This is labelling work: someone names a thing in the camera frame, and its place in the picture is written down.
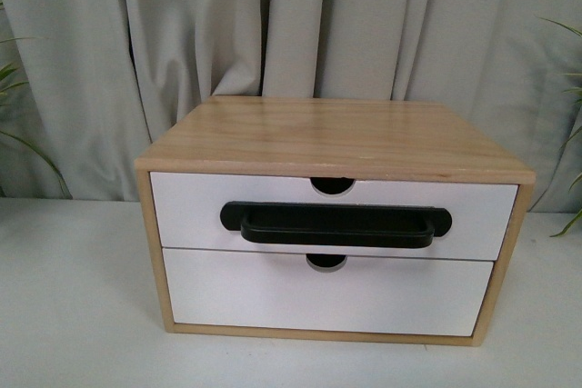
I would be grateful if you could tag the black drawer handle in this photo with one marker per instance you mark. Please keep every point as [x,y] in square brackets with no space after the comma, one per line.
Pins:
[342,225]

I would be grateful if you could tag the white bottom drawer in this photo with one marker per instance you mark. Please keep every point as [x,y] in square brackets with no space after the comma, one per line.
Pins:
[366,295]

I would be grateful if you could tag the wooden drawer cabinet frame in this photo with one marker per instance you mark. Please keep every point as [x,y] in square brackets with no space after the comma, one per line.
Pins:
[333,143]

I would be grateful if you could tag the green plant left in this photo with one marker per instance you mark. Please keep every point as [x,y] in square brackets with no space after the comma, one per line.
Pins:
[13,79]

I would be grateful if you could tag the grey curtain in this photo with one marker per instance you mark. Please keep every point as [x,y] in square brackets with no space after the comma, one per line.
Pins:
[105,78]

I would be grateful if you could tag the green plant right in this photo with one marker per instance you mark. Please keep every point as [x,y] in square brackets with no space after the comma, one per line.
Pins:
[574,90]

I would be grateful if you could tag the green plant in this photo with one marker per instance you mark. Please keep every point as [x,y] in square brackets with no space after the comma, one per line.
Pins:
[574,90]
[13,79]

